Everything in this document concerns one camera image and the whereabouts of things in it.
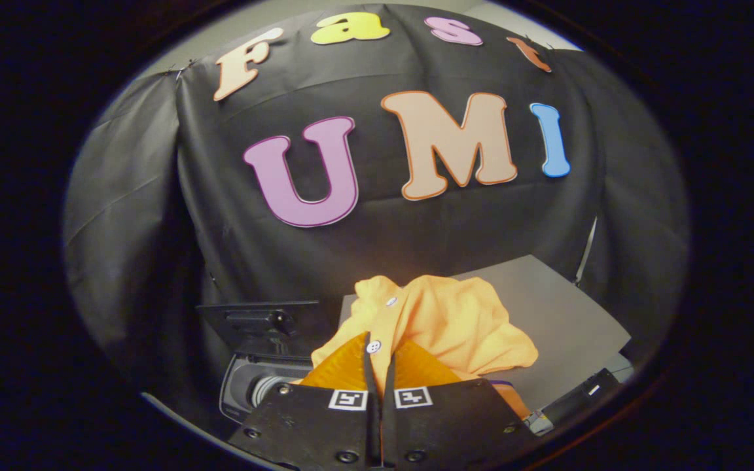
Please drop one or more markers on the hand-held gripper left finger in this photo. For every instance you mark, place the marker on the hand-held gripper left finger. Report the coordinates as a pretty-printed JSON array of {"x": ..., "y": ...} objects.
[{"x": 311, "y": 425}]

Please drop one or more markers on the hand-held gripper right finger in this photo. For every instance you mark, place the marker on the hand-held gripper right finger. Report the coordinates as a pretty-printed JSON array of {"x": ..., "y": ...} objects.
[{"x": 449, "y": 425}]

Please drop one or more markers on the grey cabinet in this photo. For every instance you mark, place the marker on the grey cabinet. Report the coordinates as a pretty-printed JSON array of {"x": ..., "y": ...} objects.
[{"x": 567, "y": 314}]

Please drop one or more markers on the black backdrop cloth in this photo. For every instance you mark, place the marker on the black backdrop cloth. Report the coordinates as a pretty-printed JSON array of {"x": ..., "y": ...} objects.
[{"x": 383, "y": 229}]

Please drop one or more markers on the black box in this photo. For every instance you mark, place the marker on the black box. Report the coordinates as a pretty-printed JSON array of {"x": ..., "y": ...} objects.
[{"x": 580, "y": 396}]

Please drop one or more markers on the orange shirt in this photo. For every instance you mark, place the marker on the orange shirt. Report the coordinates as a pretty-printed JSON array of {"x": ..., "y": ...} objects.
[{"x": 455, "y": 320}]

